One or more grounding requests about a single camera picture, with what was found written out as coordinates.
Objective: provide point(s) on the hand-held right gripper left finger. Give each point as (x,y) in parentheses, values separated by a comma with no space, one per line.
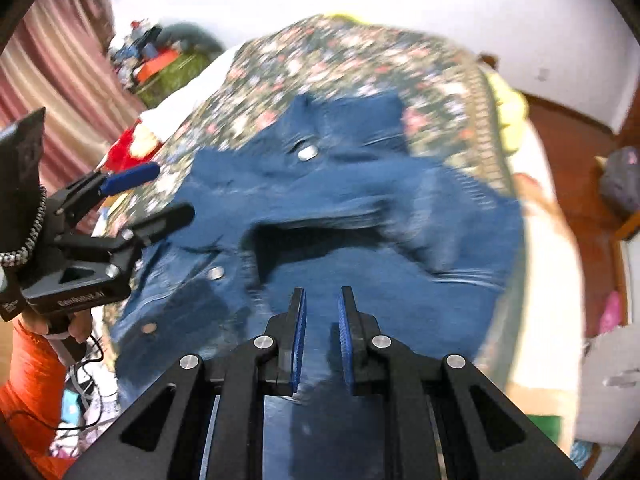
(299,340)

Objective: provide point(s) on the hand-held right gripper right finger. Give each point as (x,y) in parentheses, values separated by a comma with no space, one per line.
(347,345)

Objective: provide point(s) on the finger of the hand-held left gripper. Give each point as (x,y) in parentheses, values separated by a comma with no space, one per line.
(130,177)
(170,217)

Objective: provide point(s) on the blue denim jeans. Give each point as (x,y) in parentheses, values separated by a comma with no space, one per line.
(350,200)

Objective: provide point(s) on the pile of clothes and clutter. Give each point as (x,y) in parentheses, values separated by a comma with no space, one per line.
(132,42)

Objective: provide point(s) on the person's left hand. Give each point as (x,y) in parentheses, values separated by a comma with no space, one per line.
(80,331)

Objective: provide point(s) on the red plush toy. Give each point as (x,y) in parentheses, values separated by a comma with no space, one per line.
(122,147)

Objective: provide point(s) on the white cloth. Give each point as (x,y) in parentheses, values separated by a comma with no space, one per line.
(185,97)

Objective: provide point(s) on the green cabinet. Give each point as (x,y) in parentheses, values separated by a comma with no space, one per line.
(170,80)

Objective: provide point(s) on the orange box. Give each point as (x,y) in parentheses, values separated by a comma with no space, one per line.
(155,66)

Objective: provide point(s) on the striped brown curtain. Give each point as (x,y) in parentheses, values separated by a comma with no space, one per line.
(60,60)

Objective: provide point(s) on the pile of floor clutter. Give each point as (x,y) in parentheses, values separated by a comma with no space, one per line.
(85,410)

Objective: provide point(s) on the white bed sheet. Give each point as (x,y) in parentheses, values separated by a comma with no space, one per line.
(545,260)

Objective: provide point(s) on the floral blanket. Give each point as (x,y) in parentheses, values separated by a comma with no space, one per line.
(350,60)

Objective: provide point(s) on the white cardboard box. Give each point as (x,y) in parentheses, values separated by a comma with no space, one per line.
(610,375)

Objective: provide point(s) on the pink bag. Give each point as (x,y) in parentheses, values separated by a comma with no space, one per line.
(610,312)

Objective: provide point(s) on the grey bag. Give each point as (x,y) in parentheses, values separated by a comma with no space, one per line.
(620,185)

